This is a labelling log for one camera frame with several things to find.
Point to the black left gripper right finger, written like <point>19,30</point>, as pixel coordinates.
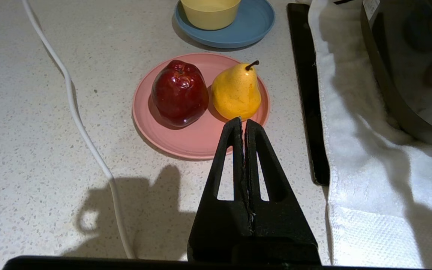
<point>281,228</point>

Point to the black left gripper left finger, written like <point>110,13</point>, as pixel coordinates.
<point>218,228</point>

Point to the white towel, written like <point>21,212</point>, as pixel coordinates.
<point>369,187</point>

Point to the black rice cooker body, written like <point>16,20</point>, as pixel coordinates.
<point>407,67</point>

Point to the yellow bowl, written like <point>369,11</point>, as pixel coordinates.
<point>210,15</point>

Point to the pink plate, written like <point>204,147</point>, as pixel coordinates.
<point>186,142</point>

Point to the flat black strip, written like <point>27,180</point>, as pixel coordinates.
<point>309,112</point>

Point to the yellow pear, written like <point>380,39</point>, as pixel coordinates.
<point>236,93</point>

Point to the red apple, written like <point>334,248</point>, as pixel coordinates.
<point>180,93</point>

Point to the blue plate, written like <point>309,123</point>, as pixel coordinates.
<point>253,22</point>

